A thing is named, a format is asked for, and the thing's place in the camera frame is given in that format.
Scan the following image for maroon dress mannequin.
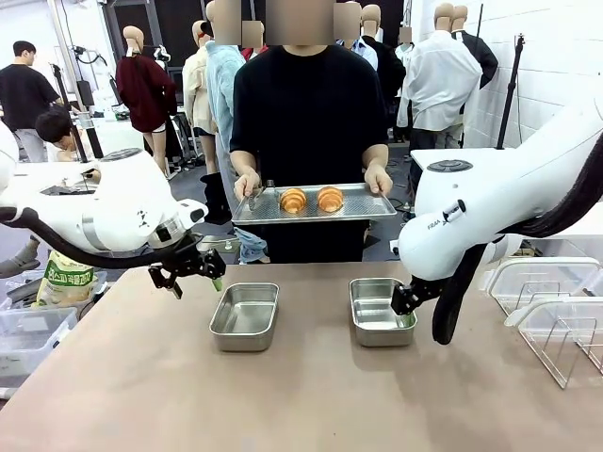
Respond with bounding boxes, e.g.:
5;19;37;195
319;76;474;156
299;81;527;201
115;25;178;178

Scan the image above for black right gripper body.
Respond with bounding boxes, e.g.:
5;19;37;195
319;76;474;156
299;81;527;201
405;274;445;308

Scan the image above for rectangular stainless steel container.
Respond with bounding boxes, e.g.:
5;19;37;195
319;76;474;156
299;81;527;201
348;277;418;348
208;282;281;353

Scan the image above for person's left hand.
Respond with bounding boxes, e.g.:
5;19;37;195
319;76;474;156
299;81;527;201
364;163;394;197

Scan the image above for gray sandal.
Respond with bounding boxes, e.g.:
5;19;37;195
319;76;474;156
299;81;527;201
0;243;41;279

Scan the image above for person's right forearm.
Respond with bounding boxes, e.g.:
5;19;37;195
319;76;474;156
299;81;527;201
229;149;259;178

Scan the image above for clear plastic storage bin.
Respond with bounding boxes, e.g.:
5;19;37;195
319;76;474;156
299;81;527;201
0;305;79;378

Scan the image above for black white jacket mannequin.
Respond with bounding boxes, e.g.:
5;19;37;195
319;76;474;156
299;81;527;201
451;5;499;90

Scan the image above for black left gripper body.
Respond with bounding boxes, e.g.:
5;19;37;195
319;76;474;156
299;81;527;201
148;233;227;289

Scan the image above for perforated metal baking tray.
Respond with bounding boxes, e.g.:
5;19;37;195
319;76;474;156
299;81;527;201
230;182;399;226

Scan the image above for golden brown croissant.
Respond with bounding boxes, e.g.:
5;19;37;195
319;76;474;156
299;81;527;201
317;186;344;212
279;186;309;214

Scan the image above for person's left forearm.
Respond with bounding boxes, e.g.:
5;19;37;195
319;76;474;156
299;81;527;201
361;143;388;170

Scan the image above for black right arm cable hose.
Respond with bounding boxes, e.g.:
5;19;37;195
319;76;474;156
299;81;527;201
431;140;603;346

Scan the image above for white floor stand base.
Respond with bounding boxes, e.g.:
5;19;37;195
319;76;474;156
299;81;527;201
197;234;241;255

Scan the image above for black light stand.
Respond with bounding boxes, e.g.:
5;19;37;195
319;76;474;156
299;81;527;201
51;63;104;161

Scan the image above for seated dark haired person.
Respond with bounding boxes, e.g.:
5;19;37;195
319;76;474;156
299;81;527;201
35;105;103;185

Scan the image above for man in black t-shirt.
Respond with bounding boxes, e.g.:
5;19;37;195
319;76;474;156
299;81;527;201
0;40;62;164

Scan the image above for red top mannequin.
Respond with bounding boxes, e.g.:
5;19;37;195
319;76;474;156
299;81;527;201
239;21;269;60

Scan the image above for metal wire lid rack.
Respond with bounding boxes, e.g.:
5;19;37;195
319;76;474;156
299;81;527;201
498;281;603;390

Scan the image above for person's right hand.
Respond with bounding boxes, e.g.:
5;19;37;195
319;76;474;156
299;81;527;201
233;169;263;202

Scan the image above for person's black t-shirt torso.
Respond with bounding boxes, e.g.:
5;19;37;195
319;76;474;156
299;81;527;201
229;44;390;265

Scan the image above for blue white shirt mannequin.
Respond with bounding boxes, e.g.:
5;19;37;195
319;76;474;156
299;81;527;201
334;2;379;72

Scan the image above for green yellow snack bag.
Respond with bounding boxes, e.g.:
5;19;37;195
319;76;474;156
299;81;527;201
31;249;98;310

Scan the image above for cream shirt mannequin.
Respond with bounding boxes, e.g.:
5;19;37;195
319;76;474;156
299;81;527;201
182;21;220;175

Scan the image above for clear plastic container lid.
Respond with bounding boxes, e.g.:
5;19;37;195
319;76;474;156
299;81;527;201
484;256;603;317
503;295;603;378

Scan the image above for light blue shirt mannequin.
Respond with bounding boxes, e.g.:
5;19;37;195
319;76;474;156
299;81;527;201
204;0;247;164

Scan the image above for black boots mannequin legs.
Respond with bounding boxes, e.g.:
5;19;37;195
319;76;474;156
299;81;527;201
200;171;233;226

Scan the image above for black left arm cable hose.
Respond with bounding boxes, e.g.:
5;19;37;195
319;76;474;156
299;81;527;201
0;205;199;270

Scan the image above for black clothes mannequin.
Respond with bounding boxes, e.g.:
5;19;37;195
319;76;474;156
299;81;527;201
360;4;407;142

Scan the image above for black tripod stand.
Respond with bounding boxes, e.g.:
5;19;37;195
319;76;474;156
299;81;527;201
497;32;527;151

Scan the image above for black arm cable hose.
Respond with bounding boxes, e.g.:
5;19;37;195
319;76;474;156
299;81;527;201
431;140;603;346
0;205;199;270

